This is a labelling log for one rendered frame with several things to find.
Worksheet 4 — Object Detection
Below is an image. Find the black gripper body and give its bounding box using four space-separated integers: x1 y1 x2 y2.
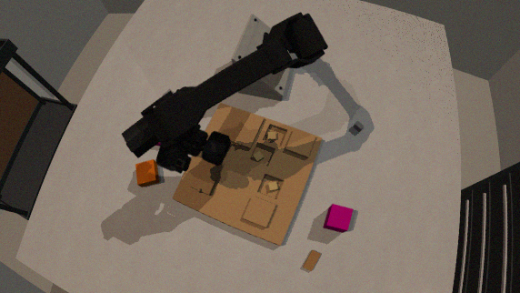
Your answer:
185 125 231 166

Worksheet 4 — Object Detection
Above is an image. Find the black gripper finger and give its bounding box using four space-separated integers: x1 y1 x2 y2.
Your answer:
186 132 208 157

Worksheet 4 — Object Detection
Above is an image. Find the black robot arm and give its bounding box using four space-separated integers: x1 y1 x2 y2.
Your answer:
122 12 328 174

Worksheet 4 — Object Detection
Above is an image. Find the magenta block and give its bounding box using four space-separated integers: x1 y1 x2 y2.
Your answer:
323 204 353 233

